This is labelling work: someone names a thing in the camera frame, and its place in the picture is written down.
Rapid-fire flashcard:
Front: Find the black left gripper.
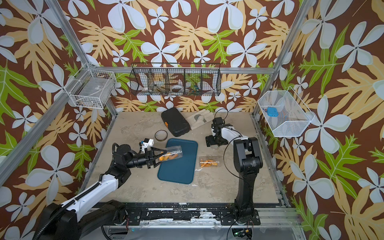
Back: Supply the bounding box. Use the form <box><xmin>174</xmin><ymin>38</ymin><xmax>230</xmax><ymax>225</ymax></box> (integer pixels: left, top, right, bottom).
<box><xmin>125</xmin><ymin>147</ymin><xmax>167</xmax><ymax>170</ymax></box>

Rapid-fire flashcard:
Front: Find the round brown cookie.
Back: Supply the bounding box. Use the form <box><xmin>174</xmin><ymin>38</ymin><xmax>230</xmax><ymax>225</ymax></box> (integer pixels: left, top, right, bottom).
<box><xmin>169</xmin><ymin>153</ymin><xmax>179</xmax><ymax>160</ymax></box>

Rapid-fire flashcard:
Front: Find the clear plastic cookie jar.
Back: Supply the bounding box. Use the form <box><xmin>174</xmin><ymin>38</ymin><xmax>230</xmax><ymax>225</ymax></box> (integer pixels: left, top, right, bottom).
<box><xmin>158</xmin><ymin>146</ymin><xmax>183</xmax><ymax>162</ymax></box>

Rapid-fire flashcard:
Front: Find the orange fish-shaped cookie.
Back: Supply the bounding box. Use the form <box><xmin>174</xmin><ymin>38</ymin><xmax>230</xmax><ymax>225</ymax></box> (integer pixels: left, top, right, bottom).
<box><xmin>159</xmin><ymin>154</ymin><xmax>172</xmax><ymax>162</ymax></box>

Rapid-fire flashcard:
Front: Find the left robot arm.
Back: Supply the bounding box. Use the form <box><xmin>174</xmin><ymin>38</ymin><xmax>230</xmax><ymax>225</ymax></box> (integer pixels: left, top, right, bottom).
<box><xmin>33</xmin><ymin>143</ymin><xmax>168</xmax><ymax>240</ymax></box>

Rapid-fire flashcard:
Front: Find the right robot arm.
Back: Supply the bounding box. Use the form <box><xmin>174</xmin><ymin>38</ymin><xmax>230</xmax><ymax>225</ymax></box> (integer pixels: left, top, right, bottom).
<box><xmin>206</xmin><ymin>117</ymin><xmax>263</xmax><ymax>224</ymax></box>

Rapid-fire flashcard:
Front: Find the lying clear jar with cookies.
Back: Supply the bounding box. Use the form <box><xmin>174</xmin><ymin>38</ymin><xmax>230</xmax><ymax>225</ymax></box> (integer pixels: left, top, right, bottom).
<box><xmin>199</xmin><ymin>156</ymin><xmax>220</xmax><ymax>168</ymax></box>

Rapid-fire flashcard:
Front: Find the teal plastic tray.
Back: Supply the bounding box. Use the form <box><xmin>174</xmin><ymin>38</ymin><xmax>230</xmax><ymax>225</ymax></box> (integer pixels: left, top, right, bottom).
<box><xmin>158</xmin><ymin>139</ymin><xmax>198</xmax><ymax>185</ymax></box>

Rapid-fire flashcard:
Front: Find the black plastic tool case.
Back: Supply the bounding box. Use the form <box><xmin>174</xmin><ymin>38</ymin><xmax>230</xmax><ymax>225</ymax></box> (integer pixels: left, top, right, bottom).
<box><xmin>161</xmin><ymin>108</ymin><xmax>191</xmax><ymax>137</ymax></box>

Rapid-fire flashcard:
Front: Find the blue object in basket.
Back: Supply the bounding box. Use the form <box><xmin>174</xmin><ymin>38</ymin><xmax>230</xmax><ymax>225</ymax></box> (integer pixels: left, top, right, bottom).
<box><xmin>267</xmin><ymin>107</ymin><xmax>279</xmax><ymax>118</ymax></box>

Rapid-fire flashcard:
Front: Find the white tape roll in basket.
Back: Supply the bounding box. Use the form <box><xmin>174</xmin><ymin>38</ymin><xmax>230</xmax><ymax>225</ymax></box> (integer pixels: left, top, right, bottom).
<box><xmin>170</xmin><ymin>85</ymin><xmax>184</xmax><ymax>93</ymax></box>

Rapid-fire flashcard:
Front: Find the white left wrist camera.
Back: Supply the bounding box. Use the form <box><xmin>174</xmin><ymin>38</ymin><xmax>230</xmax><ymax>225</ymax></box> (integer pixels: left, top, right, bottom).
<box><xmin>139</xmin><ymin>138</ymin><xmax>154</xmax><ymax>152</ymax></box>

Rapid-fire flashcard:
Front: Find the clear jar lid ring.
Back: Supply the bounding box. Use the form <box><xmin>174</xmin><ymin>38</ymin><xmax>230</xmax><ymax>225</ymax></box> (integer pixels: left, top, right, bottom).
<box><xmin>154</xmin><ymin>129</ymin><xmax>169</xmax><ymax>142</ymax></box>

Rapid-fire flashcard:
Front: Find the aluminium frame post right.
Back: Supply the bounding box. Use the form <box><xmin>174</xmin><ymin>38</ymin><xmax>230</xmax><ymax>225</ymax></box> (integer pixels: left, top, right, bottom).
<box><xmin>251</xmin><ymin>0</ymin><xmax>316</xmax><ymax>118</ymax></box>

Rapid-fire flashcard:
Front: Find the aluminium frame post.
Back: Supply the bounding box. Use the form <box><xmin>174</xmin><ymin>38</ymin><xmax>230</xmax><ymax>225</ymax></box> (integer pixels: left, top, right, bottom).
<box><xmin>251</xmin><ymin>0</ymin><xmax>316</xmax><ymax>118</ymax></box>
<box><xmin>46</xmin><ymin>1</ymin><xmax>118</xmax><ymax>118</ymax></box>

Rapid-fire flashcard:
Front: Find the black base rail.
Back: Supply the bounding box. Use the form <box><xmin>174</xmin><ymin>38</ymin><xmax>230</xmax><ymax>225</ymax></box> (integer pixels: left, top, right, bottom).
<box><xmin>113</xmin><ymin>203</ymin><xmax>261</xmax><ymax>227</ymax></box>

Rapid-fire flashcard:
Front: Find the black wire basket centre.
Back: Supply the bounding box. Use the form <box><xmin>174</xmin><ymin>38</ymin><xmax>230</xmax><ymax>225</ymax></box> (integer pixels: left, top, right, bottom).
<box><xmin>128</xmin><ymin>63</ymin><xmax>222</xmax><ymax>97</ymax></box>

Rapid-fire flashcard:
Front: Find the white wire basket right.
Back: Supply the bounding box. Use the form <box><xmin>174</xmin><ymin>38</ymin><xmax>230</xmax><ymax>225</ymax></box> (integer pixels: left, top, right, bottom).
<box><xmin>258</xmin><ymin>87</ymin><xmax>315</xmax><ymax>138</ymax></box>

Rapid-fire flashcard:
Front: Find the white wire basket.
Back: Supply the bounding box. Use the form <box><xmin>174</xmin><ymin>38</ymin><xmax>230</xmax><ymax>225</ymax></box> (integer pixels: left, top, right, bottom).
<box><xmin>258</xmin><ymin>87</ymin><xmax>315</xmax><ymax>138</ymax></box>
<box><xmin>65</xmin><ymin>64</ymin><xmax>117</xmax><ymax>109</ymax></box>

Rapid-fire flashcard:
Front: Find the aluminium frame back bar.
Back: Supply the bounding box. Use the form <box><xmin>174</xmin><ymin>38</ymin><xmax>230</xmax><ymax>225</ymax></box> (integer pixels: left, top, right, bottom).
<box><xmin>89</xmin><ymin>65</ymin><xmax>275</xmax><ymax>75</ymax></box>

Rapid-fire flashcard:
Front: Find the white wire basket left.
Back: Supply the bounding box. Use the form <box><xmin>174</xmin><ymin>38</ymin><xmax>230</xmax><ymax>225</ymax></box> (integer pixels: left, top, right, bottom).
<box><xmin>65</xmin><ymin>64</ymin><xmax>117</xmax><ymax>109</ymax></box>

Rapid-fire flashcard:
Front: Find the aluminium frame post left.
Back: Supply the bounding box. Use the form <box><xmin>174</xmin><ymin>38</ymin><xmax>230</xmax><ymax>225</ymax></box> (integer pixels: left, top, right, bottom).
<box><xmin>46</xmin><ymin>1</ymin><xmax>118</xmax><ymax>118</ymax></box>

